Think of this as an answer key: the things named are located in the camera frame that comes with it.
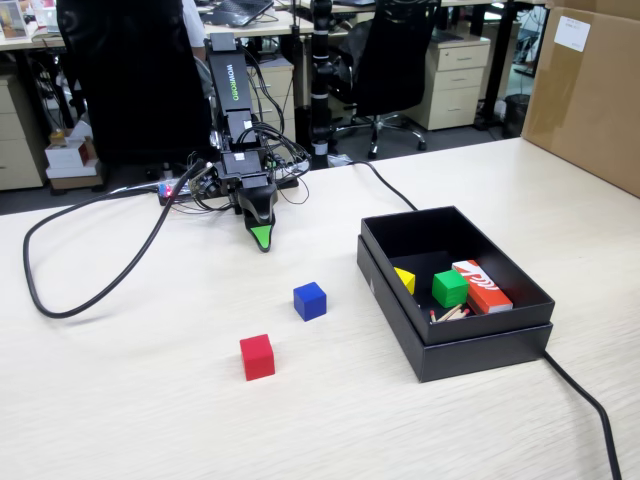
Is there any green cube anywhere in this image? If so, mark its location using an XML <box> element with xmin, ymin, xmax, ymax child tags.
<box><xmin>431</xmin><ymin>269</ymin><xmax>470</xmax><ymax>309</ymax></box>

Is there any red cube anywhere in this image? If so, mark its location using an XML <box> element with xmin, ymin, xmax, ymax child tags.
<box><xmin>239</xmin><ymin>333</ymin><xmax>277</xmax><ymax>382</ymax></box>

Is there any white cardboard box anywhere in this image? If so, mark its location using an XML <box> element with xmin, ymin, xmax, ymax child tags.
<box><xmin>44</xmin><ymin>138</ymin><xmax>100</xmax><ymax>170</ymax></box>

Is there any flat white box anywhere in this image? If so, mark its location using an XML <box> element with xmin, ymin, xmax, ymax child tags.
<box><xmin>45</xmin><ymin>164</ymin><xmax>100</xmax><ymax>180</ymax></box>

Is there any thick black camera cable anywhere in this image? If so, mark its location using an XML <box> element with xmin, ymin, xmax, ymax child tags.
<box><xmin>22</xmin><ymin>158</ymin><xmax>206</xmax><ymax>320</ymax></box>

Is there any black power cable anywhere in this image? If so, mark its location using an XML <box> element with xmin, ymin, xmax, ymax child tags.
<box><xmin>344</xmin><ymin>159</ymin><xmax>624</xmax><ymax>480</ymax></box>

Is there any blue cube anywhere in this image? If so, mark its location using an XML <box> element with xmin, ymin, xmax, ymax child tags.
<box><xmin>292</xmin><ymin>281</ymin><xmax>328</xmax><ymax>322</ymax></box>

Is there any black pole with white bands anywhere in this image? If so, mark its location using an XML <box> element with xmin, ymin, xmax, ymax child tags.
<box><xmin>308</xmin><ymin>0</ymin><xmax>335</xmax><ymax>170</ymax></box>

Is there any cream three-drawer cabinet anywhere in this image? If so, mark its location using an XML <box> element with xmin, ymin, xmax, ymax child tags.
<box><xmin>407</xmin><ymin>37</ymin><xmax>491</xmax><ymax>132</ymax></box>

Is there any office desk with black legs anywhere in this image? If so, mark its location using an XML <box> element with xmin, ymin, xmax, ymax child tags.
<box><xmin>299</xmin><ymin>0</ymin><xmax>549</xmax><ymax>132</ymax></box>

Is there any white shipping label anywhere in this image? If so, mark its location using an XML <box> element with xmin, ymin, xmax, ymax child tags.
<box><xmin>554</xmin><ymin>15</ymin><xmax>592</xmax><ymax>52</ymax></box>

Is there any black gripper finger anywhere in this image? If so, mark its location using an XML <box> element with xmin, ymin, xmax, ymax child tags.
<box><xmin>243</xmin><ymin>214</ymin><xmax>276</xmax><ymax>254</ymax></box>
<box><xmin>237</xmin><ymin>183</ymin><xmax>279</xmax><ymax>227</ymax></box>

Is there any black cardboard box tray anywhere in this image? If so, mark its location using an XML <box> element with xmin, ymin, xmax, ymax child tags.
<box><xmin>360</xmin><ymin>204</ymin><xmax>557</xmax><ymax>346</ymax></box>

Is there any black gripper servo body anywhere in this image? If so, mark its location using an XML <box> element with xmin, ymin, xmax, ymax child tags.
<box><xmin>218</xmin><ymin>149</ymin><xmax>275</xmax><ymax>196</ymax></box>

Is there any black open box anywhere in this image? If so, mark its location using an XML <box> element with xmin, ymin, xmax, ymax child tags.
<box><xmin>355</xmin><ymin>234</ymin><xmax>555</xmax><ymax>384</ymax></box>

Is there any large brown cardboard box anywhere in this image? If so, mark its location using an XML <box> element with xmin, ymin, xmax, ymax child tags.
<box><xmin>520</xmin><ymin>0</ymin><xmax>640</xmax><ymax>199</ymax></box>

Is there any black laptop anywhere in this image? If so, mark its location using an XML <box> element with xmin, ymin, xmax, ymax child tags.
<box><xmin>199</xmin><ymin>0</ymin><xmax>276</xmax><ymax>29</ymax></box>

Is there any orange and white matchbox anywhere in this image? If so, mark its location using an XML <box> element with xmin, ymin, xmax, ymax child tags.
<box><xmin>451</xmin><ymin>259</ymin><xmax>515</xmax><ymax>315</ymax></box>

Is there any controller board with red LED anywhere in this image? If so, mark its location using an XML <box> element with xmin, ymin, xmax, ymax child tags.
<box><xmin>157</xmin><ymin>180</ymin><xmax>201</xmax><ymax>207</ymax></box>

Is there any black waste bin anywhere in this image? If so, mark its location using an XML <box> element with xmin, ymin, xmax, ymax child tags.
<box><xmin>502</xmin><ymin>93</ymin><xmax>531</xmax><ymax>140</ymax></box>

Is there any beige office desk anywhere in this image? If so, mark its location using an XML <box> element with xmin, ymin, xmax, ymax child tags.
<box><xmin>0</xmin><ymin>8</ymin><xmax>316</xmax><ymax>51</ymax></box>

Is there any person in white shirt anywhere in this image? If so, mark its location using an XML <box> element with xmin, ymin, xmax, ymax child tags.
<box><xmin>180</xmin><ymin>0</ymin><xmax>209</xmax><ymax>62</ymax></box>

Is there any large black mesh office chair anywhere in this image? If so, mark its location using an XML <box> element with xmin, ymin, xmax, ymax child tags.
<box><xmin>55</xmin><ymin>0</ymin><xmax>216</xmax><ymax>169</ymax></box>

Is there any yellow wedge block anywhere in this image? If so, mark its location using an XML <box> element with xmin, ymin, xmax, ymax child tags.
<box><xmin>393</xmin><ymin>266</ymin><xmax>417</xmax><ymax>296</ymax></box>

